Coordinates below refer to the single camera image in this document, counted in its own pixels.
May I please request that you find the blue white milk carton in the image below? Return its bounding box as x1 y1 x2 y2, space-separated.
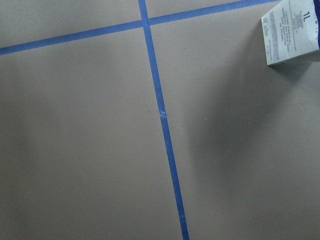
261 0 320 66

